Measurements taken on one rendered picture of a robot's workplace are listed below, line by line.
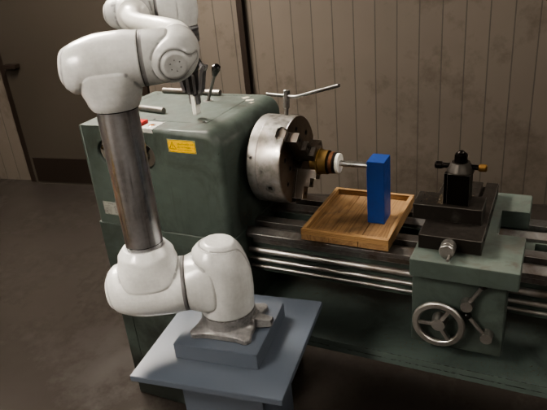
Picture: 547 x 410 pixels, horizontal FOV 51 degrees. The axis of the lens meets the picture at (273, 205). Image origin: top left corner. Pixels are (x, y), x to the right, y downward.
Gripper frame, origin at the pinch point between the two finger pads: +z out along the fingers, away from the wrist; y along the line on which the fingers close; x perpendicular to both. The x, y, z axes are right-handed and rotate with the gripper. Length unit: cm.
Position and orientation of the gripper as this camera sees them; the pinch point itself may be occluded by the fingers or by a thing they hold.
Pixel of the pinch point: (195, 104)
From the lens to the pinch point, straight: 204.0
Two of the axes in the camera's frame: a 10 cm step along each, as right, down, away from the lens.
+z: 0.9, 9.0, 4.2
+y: 9.0, 1.1, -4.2
